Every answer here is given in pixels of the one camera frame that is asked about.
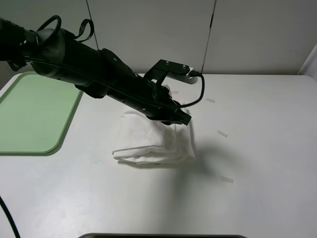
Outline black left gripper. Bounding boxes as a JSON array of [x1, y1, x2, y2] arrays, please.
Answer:
[[133, 74, 192, 125]]

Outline white short sleeve t-shirt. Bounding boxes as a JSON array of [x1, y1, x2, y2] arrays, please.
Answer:
[[112, 106, 195, 165]]

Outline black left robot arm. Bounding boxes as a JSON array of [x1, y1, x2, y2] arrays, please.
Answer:
[[0, 15, 191, 125]]

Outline light green plastic tray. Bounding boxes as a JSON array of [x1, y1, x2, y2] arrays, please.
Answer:
[[0, 72, 83, 155]]

